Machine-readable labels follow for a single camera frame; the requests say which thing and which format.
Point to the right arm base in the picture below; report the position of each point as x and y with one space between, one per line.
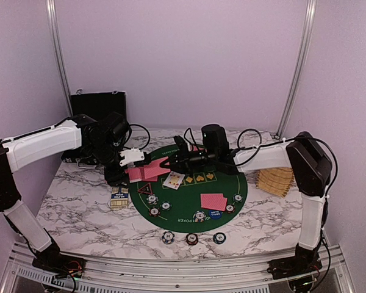
303 261

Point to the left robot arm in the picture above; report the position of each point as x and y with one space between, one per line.
101 140

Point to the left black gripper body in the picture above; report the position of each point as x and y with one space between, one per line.
111 176

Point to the red back card deck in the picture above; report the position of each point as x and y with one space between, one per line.
135 174

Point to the left aluminium frame post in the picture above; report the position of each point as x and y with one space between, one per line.
57 47

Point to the round green poker mat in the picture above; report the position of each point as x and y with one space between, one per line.
186 200

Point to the teal chip stack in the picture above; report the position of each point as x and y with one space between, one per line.
219 238

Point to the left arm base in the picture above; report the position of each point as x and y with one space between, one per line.
51 259

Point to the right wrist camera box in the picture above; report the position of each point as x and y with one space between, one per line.
215 141

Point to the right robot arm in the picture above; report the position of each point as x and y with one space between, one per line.
299 160

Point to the black poker chip case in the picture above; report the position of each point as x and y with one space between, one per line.
97 106

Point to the aluminium front rail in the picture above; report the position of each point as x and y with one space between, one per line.
239 274

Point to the blue gold card box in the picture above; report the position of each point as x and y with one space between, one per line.
119 197

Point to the brown chip stack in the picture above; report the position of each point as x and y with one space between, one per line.
191 239

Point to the red card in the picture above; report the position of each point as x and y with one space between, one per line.
150 174
206 200

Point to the right aluminium frame post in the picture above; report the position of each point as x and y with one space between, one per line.
301 60

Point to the face up card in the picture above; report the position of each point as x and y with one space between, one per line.
156 163
173 180

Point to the black red triangle marker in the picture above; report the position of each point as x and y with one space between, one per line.
145 189

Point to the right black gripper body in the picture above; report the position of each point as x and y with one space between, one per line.
190 162

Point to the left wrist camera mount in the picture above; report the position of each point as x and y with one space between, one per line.
130 156

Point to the blue white chip stack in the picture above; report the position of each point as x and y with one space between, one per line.
168 237

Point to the aluminium frame post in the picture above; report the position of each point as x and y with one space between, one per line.
57 47
301 60

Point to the blue small blind button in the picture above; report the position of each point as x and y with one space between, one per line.
214 214

